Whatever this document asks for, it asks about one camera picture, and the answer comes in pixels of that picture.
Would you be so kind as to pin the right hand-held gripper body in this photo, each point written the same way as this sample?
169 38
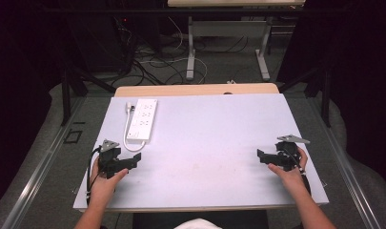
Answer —
287 154

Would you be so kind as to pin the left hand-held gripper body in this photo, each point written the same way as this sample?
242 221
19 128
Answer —
108 159

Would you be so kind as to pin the person's right hand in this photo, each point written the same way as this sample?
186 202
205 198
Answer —
290 178

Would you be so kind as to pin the person's left hand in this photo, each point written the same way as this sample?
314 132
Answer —
102 187

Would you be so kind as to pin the white power strip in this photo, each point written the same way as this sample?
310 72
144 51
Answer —
142 119

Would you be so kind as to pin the white power plug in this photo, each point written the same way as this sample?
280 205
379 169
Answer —
130 107

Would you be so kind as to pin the white board sheet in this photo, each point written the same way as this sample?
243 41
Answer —
206 143

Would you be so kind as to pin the person's dark lap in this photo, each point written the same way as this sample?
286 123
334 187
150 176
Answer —
155 220

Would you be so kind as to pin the black metal stand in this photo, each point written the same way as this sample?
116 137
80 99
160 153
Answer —
324 89
66 95

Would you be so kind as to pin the person's white shirt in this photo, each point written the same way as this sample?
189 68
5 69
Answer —
197 224

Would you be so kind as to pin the white desk with metal legs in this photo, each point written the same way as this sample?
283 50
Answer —
228 28

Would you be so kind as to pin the aluminium floor rail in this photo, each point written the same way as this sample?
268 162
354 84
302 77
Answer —
38 171
346 165

